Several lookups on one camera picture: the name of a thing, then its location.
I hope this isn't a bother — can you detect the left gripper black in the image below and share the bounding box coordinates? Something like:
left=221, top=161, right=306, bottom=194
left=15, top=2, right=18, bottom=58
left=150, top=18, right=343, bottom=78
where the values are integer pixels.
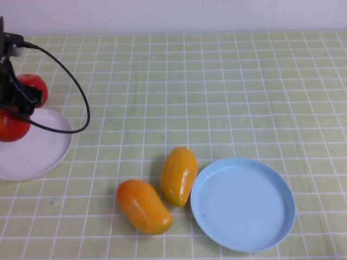
left=0, top=40, right=44, bottom=120

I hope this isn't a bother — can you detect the red apple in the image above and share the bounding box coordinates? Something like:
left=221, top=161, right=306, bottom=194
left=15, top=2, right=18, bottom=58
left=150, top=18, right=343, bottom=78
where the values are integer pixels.
left=0, top=107, right=31, bottom=143
left=16, top=73, right=49, bottom=108

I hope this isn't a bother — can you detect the orange tinted yellow mango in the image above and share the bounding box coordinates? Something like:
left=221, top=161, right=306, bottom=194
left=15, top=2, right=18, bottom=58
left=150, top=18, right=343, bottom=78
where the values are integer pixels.
left=116, top=179, right=174, bottom=236

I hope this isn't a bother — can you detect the white round plate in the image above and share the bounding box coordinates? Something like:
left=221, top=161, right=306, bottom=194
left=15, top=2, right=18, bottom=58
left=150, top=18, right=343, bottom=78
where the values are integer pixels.
left=0, top=107, right=74, bottom=181

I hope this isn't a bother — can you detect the light blue round plate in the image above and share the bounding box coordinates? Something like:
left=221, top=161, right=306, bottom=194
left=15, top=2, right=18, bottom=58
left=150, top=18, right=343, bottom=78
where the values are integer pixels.
left=189, top=157, right=296, bottom=253

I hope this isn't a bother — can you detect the green checked tablecloth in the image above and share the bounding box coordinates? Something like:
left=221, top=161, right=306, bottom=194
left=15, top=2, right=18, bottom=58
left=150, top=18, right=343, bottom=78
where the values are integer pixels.
left=0, top=30, right=347, bottom=260

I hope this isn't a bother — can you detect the black left camera cable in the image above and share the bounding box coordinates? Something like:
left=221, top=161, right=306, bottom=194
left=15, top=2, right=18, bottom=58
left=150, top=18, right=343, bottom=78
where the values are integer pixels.
left=0, top=42, right=91, bottom=134

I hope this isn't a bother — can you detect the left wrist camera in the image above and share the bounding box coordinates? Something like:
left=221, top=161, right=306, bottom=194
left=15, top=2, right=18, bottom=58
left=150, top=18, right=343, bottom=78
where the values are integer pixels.
left=3, top=32, right=25, bottom=57

